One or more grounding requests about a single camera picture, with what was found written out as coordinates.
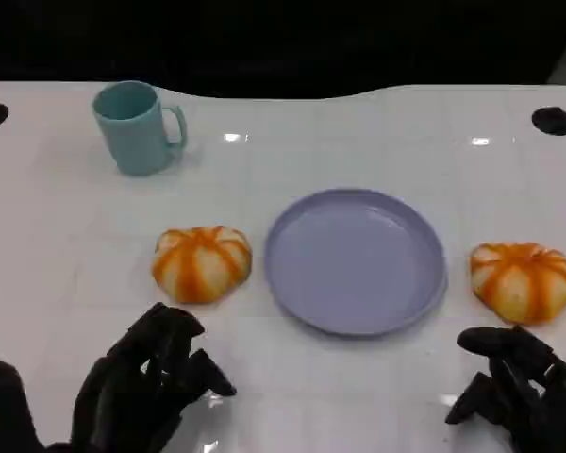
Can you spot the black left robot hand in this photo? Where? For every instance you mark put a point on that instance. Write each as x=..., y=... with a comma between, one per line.
x=108, y=391

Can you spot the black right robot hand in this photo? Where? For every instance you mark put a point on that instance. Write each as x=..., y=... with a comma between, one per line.
x=537, y=391

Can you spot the orange and white bread roll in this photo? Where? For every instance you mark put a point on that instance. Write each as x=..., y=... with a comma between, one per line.
x=521, y=283
x=200, y=264

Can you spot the lilac plate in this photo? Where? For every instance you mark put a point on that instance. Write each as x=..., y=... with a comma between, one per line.
x=354, y=262

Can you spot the pale green mug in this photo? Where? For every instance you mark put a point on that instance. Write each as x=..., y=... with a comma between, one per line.
x=132, y=137

